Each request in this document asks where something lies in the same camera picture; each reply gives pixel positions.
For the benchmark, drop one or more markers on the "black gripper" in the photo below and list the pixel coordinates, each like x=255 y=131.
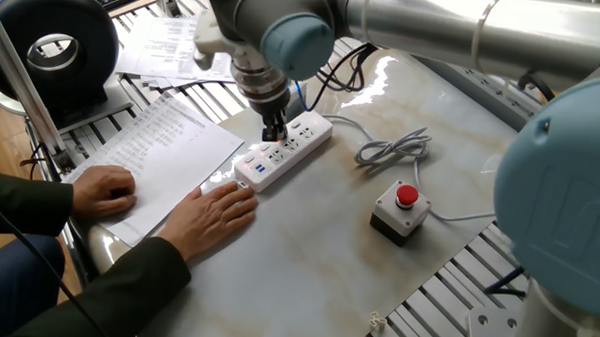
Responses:
x=272 y=111

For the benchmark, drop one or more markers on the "white power strip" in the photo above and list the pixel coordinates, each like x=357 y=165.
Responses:
x=280 y=160

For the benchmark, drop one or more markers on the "large white paper sheet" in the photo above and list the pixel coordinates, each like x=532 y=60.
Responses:
x=155 y=148

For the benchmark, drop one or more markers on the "person's right forearm dark sleeve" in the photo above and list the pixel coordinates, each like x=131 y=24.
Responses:
x=120 y=292

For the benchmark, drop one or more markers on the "person's left forearm dark sleeve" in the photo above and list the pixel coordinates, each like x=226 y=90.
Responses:
x=23 y=206

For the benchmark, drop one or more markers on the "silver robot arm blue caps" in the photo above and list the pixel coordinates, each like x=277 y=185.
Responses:
x=485 y=30

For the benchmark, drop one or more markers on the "person's right hand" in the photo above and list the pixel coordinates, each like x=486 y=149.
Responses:
x=208 y=218

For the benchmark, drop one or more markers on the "person's left hand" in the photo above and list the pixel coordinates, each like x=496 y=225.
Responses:
x=104 y=191

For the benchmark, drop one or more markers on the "printed table paper sheet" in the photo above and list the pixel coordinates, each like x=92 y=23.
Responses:
x=169 y=49

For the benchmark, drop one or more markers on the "red button grey box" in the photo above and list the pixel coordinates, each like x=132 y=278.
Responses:
x=398 y=218

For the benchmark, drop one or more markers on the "small white clip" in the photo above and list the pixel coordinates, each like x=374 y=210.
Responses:
x=377 y=320

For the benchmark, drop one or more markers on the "blue jeans leg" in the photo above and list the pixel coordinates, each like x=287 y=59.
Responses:
x=11 y=283

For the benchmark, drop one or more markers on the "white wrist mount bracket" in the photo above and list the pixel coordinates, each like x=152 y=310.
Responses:
x=209 y=37

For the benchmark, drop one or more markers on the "grey metal rail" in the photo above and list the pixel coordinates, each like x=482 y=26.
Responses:
x=482 y=95

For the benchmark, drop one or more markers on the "aluminium frame profile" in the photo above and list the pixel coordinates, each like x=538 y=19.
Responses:
x=22 y=89

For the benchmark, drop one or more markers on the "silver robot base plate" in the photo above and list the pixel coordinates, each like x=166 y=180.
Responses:
x=494 y=336

